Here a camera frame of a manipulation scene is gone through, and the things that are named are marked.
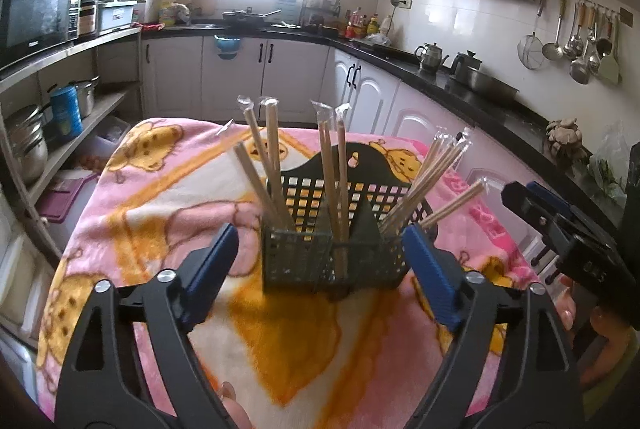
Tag black kettle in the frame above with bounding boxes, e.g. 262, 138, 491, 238
450, 50, 482, 80

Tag blue hanging bin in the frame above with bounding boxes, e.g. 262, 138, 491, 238
214, 34, 242, 61

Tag person's right hand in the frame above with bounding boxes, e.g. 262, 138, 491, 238
557, 274, 631, 392

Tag purple lidded box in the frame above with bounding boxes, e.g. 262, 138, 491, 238
36, 172, 98, 224

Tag plastic bag of greens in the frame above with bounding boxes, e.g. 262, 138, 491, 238
587, 122, 628, 205

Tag dark green perforated utensil basket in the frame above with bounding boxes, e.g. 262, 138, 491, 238
261, 142, 433, 302

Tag steel kettle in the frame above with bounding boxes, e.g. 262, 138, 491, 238
415, 42, 449, 72

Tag pile of chopsticks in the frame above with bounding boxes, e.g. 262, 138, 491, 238
232, 94, 488, 280

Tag pink printed blanket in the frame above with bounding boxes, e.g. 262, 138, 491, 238
36, 116, 543, 429

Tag black kitchen countertop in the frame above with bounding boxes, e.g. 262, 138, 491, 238
140, 22, 626, 230

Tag row of hanging kitchen utensils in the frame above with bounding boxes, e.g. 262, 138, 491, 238
517, 0, 633, 86

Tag white lower cabinets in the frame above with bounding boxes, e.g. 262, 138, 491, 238
140, 32, 616, 290

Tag person's left hand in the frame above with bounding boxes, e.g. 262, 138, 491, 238
217, 381, 253, 429

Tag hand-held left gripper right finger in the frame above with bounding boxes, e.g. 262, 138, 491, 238
401, 224, 586, 429

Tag grey storage box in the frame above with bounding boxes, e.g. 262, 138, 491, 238
96, 0, 139, 35

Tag blue canister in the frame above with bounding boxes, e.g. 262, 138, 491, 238
49, 85, 83, 140

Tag black frying pan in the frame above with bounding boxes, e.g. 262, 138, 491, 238
221, 8, 282, 26

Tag black microwave oven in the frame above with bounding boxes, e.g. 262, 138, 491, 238
0, 0, 76, 62

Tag bunch of garlic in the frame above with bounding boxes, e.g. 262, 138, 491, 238
545, 118, 583, 165

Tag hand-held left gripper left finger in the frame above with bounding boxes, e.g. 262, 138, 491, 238
54, 222, 240, 429

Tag black countertop appliance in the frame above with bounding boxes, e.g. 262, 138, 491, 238
616, 144, 640, 255

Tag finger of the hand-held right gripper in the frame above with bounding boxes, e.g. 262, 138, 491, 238
501, 182, 576, 255
526, 182, 583, 222

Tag metal shelf rack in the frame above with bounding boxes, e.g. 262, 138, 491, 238
0, 26, 143, 230

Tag stack of steel pots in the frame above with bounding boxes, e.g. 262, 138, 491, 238
5, 104, 51, 185

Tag small steel pot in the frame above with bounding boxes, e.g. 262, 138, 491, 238
70, 76, 101, 119

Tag group of condiment bottles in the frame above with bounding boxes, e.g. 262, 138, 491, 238
345, 6, 382, 39

